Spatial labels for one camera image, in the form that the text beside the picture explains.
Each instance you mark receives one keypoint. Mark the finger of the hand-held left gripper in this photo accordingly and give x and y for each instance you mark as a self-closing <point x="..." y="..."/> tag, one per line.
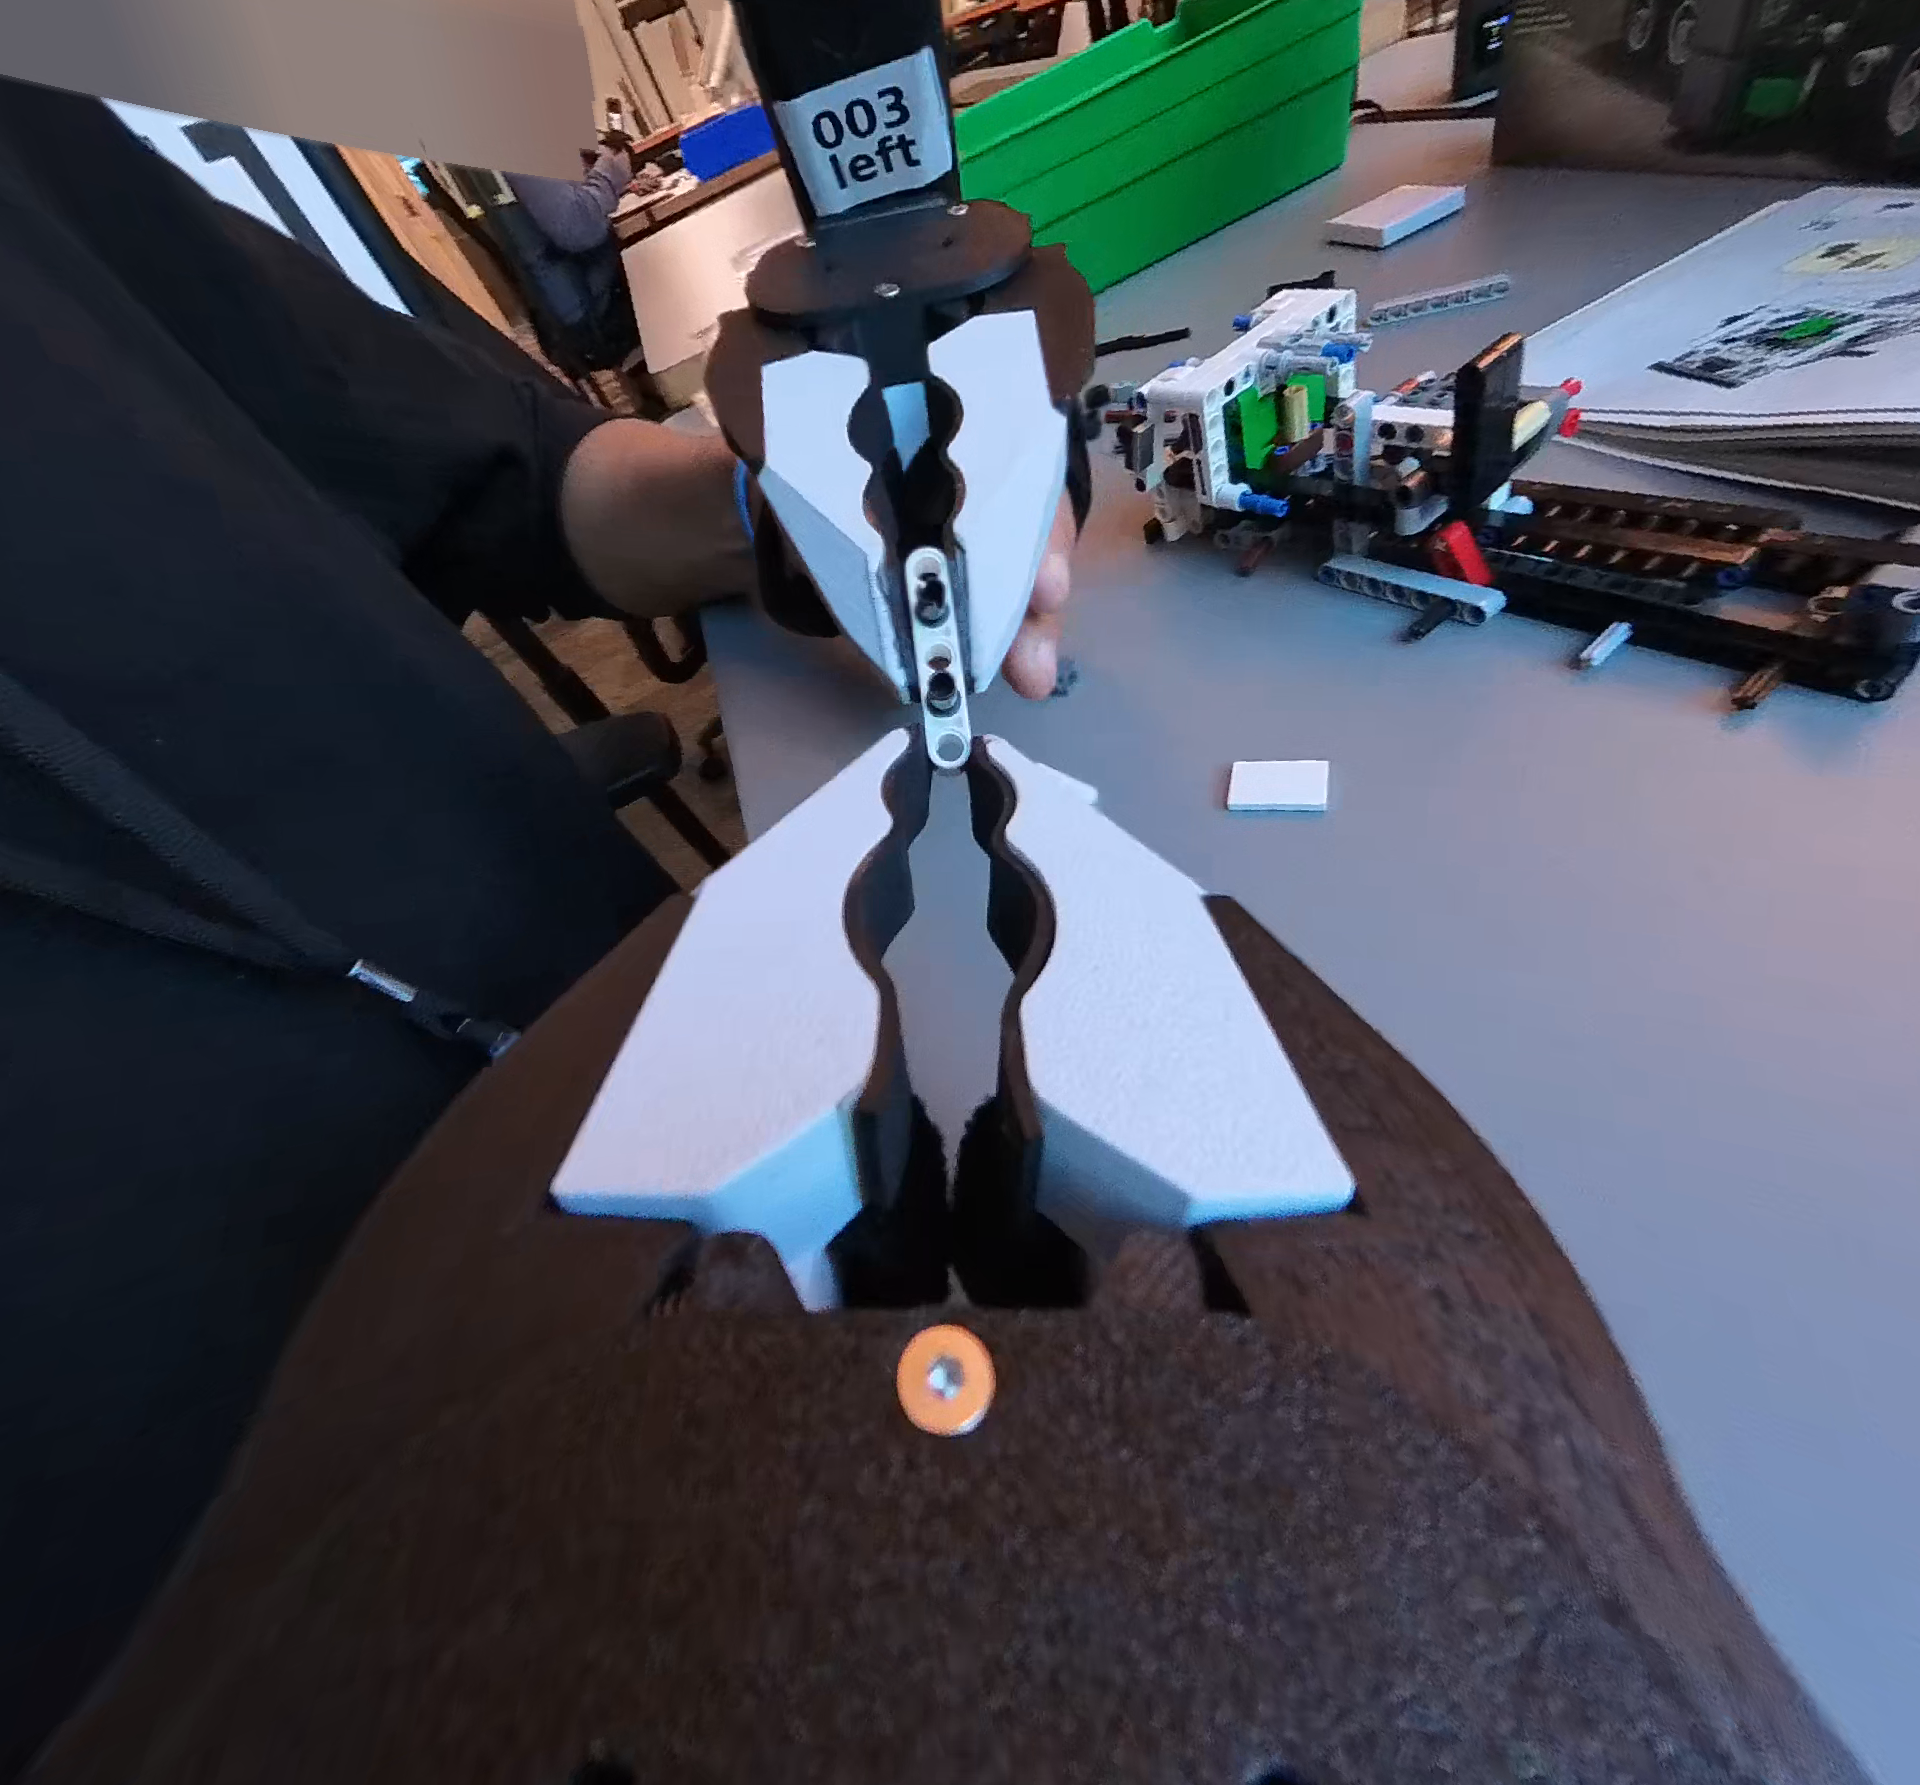
<point x="819" y="466"/>
<point x="1006" y="451"/>

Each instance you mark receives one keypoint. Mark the black curved lego piece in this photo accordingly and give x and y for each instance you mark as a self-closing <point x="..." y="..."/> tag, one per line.
<point x="1302" y="283"/>

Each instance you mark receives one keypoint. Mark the brown lego axle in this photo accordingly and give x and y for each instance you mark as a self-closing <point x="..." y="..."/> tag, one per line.
<point x="1757" y="683"/>

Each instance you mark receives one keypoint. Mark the black chair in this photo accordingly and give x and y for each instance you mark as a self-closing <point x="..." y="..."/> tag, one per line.
<point x="629" y="751"/>

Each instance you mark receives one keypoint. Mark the person's left hand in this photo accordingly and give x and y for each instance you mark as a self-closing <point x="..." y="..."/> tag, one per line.
<point x="1043" y="630"/>

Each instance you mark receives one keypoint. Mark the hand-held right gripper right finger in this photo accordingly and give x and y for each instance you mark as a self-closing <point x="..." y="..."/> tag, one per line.
<point x="1185" y="1049"/>

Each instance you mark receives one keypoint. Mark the white lego pin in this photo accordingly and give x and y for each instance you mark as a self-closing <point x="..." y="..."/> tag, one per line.
<point x="1602" y="644"/>

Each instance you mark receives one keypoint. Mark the lego set box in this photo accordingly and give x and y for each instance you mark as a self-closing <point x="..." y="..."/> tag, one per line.
<point x="1725" y="15"/>

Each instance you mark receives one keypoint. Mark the thin grey lego beam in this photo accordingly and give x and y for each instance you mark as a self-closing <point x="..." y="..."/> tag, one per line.
<point x="1440" y="296"/>

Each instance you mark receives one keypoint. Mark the person's black hoodie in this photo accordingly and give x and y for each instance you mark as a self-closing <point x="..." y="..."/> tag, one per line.
<point x="224" y="765"/>

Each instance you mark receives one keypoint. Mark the small blue storage bin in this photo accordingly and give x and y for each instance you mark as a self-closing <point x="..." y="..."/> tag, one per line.
<point x="733" y="146"/>

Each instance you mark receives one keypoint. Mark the light grey lego beam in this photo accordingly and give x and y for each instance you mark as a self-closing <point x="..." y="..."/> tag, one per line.
<point x="1417" y="590"/>

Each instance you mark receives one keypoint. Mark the green plastic bin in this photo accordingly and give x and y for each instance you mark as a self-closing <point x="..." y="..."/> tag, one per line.
<point x="1201" y="120"/>

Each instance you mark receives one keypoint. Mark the white square lego tile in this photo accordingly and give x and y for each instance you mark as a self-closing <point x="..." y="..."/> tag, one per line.
<point x="1279" y="786"/>

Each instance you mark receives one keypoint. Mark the black smart speaker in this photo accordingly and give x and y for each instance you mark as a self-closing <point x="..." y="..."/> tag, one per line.
<point x="1482" y="37"/>

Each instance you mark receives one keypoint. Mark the open lego instruction booklet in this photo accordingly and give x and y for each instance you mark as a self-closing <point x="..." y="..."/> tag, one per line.
<point x="1771" y="316"/>

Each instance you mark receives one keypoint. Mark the lego truck chassis assembly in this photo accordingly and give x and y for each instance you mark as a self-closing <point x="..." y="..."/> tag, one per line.
<point x="1648" y="539"/>

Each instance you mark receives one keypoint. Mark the long white lego tile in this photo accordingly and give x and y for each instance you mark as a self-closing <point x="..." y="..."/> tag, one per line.
<point x="1394" y="214"/>

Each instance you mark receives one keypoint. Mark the blue wristband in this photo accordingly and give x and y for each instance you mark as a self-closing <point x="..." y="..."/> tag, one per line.
<point x="744" y="502"/>

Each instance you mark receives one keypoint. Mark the black lego axle pin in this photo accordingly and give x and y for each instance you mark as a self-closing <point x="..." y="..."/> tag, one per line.
<point x="1425" y="623"/>

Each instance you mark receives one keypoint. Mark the black long lego piece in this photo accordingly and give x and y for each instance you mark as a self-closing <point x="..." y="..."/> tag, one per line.
<point x="1148" y="340"/>

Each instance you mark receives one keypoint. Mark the white black sign board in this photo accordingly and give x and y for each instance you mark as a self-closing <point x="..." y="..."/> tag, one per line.
<point x="345" y="242"/>

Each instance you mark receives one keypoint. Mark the white lego beam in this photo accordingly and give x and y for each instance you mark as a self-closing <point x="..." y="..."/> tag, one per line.
<point x="946" y="735"/>

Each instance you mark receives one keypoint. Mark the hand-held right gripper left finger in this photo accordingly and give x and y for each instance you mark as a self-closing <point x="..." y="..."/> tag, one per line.
<point x="719" y="1049"/>

